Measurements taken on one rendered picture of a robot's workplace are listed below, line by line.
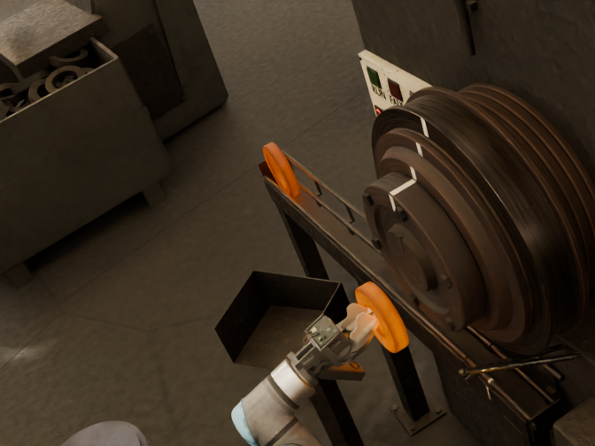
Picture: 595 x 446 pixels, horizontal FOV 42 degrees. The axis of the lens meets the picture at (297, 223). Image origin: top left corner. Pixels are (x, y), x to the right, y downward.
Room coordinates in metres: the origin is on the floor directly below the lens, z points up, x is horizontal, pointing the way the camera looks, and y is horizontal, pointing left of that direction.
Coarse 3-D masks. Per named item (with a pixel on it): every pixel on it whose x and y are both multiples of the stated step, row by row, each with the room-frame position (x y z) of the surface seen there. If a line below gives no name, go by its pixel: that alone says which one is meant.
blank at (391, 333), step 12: (360, 288) 1.15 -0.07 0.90; (372, 288) 1.13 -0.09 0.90; (360, 300) 1.17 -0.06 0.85; (372, 300) 1.11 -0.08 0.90; (384, 300) 1.10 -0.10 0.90; (384, 312) 1.08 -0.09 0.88; (396, 312) 1.07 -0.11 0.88; (384, 324) 1.07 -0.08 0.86; (396, 324) 1.06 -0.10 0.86; (384, 336) 1.09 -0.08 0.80; (396, 336) 1.05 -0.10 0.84; (396, 348) 1.05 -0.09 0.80
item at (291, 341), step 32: (256, 288) 1.54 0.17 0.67; (288, 288) 1.50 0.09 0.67; (320, 288) 1.43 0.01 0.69; (224, 320) 1.44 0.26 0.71; (256, 320) 1.51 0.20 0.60; (288, 320) 1.47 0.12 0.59; (256, 352) 1.41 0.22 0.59; (288, 352) 1.36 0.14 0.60; (320, 384) 1.34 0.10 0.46; (320, 416) 1.38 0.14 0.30
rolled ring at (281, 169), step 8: (272, 144) 2.04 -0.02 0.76; (264, 152) 2.08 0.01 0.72; (272, 152) 2.00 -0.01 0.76; (280, 152) 1.99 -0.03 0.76; (272, 160) 2.08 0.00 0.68; (280, 160) 1.97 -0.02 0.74; (272, 168) 2.08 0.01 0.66; (280, 168) 1.95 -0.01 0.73; (288, 168) 1.95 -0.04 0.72; (280, 176) 2.06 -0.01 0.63; (288, 176) 1.94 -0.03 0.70; (280, 184) 2.04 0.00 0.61; (288, 184) 1.93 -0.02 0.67; (296, 184) 1.94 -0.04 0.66; (288, 192) 1.97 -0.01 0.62; (296, 192) 1.95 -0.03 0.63
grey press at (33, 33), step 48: (48, 0) 4.23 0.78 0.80; (96, 0) 3.73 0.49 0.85; (144, 0) 3.81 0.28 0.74; (192, 0) 3.92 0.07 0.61; (0, 48) 3.79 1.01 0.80; (48, 48) 3.54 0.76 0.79; (144, 48) 3.76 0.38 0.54; (192, 48) 3.86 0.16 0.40; (144, 96) 3.72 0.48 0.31; (192, 96) 3.82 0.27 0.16
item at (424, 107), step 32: (384, 128) 1.10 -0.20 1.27; (416, 128) 0.99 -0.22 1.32; (448, 128) 0.93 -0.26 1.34; (480, 128) 0.91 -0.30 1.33; (480, 160) 0.86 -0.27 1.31; (512, 160) 0.85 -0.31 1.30; (512, 192) 0.81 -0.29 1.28; (512, 224) 0.78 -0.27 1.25; (544, 224) 0.78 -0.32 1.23; (544, 256) 0.76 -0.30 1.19; (544, 288) 0.74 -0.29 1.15; (576, 288) 0.76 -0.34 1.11; (544, 320) 0.75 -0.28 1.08
